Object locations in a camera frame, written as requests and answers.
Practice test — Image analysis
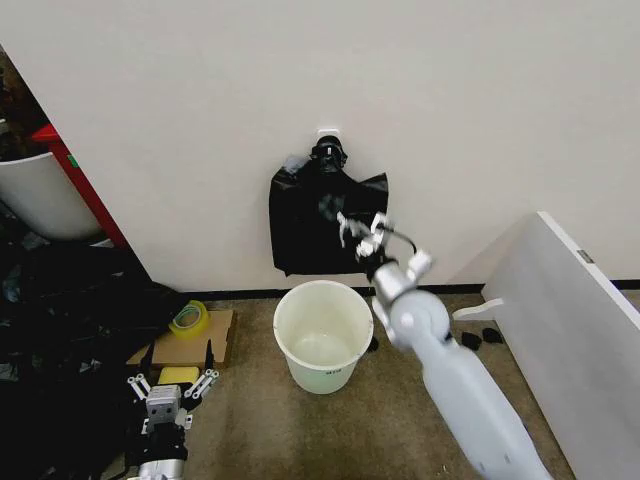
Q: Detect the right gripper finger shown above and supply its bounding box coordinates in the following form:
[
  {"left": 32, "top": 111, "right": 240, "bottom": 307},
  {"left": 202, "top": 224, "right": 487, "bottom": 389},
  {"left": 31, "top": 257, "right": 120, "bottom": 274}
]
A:
[
  {"left": 368, "top": 212, "right": 391, "bottom": 242},
  {"left": 336, "top": 210, "right": 370, "bottom": 248}
]

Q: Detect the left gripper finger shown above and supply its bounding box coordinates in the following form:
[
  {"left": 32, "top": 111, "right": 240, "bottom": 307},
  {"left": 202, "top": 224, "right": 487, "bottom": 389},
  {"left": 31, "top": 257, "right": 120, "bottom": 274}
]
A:
[
  {"left": 126, "top": 341, "right": 155, "bottom": 402},
  {"left": 182, "top": 337, "right": 221, "bottom": 402}
]

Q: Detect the black garbage bag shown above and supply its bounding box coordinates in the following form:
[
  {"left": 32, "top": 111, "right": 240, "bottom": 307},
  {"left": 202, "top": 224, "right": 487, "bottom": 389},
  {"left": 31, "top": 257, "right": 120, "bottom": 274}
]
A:
[{"left": 268, "top": 134, "right": 391, "bottom": 277}]

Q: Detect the white plastic trash bin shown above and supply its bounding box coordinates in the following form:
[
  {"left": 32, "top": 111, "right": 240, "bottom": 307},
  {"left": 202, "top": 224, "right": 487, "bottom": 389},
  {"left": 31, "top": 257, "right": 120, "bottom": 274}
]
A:
[{"left": 272, "top": 280, "right": 374, "bottom": 396}]

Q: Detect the large white bin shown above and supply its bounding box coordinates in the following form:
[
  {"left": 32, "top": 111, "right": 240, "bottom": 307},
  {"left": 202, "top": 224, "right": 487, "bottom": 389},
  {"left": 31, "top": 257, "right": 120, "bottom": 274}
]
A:
[{"left": 0, "top": 151, "right": 105, "bottom": 242}]

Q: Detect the yellow sponge block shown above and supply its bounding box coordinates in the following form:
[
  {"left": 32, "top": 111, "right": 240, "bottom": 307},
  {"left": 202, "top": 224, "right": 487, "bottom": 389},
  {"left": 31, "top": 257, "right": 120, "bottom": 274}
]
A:
[{"left": 157, "top": 365, "right": 200, "bottom": 387}]

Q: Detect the brown cardboard sheet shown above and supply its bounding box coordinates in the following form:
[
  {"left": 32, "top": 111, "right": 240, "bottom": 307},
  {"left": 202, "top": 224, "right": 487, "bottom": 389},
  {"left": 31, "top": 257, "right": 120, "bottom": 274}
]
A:
[{"left": 125, "top": 308, "right": 237, "bottom": 371}]

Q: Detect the yellow tape roll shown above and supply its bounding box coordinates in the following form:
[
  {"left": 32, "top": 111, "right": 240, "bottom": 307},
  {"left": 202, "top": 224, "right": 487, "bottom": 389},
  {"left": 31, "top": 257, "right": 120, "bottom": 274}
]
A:
[{"left": 167, "top": 299, "right": 211, "bottom": 341}]

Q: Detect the white curved strip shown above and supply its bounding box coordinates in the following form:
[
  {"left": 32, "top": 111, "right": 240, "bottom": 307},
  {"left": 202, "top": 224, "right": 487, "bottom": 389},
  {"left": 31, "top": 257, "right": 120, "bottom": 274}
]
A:
[{"left": 451, "top": 297, "right": 507, "bottom": 322}]

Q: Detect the white panel board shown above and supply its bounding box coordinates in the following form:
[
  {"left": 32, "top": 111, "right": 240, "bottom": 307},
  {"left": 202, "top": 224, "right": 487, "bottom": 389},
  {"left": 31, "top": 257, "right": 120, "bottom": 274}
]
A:
[{"left": 481, "top": 210, "right": 640, "bottom": 480}]

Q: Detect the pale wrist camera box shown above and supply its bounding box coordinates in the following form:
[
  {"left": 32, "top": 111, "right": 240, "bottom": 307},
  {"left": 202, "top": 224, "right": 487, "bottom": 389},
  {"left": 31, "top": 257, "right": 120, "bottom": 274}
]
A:
[
  {"left": 355, "top": 238, "right": 383, "bottom": 262},
  {"left": 145, "top": 384, "right": 183, "bottom": 427}
]

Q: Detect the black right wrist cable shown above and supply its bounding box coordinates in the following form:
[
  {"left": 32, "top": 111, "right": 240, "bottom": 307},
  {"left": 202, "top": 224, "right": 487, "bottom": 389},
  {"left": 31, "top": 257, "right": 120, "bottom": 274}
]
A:
[{"left": 384, "top": 227, "right": 419, "bottom": 257}]

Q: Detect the red frame board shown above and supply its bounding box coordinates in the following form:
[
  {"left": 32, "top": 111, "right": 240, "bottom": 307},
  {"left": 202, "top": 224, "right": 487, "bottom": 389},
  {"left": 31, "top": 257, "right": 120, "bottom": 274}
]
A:
[{"left": 30, "top": 123, "right": 131, "bottom": 250}]

